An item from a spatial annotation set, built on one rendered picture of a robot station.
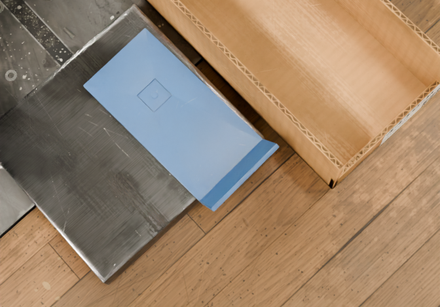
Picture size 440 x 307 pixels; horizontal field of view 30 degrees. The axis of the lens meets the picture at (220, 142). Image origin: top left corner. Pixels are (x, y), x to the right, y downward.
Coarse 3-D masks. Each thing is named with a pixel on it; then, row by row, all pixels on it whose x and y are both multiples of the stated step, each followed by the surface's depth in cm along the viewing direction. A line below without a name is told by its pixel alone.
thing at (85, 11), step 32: (0, 0) 72; (32, 0) 71; (64, 0) 71; (96, 0) 71; (128, 0) 71; (0, 32) 71; (32, 32) 71; (64, 32) 71; (96, 32) 70; (0, 64) 70; (32, 64) 70; (0, 96) 69; (0, 192) 67; (0, 224) 67
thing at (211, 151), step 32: (128, 64) 67; (160, 64) 67; (96, 96) 66; (128, 96) 66; (192, 96) 66; (128, 128) 66; (160, 128) 65; (192, 128) 65; (224, 128) 65; (160, 160) 65; (192, 160) 65; (224, 160) 64; (256, 160) 62; (192, 192) 64; (224, 192) 61
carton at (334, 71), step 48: (192, 0) 70; (240, 0) 70; (288, 0) 70; (336, 0) 69; (384, 0) 62; (240, 48) 69; (288, 48) 69; (336, 48) 68; (384, 48) 68; (432, 48) 61; (288, 96) 68; (336, 96) 67; (384, 96) 67; (432, 96) 67; (288, 144) 67; (336, 144) 66
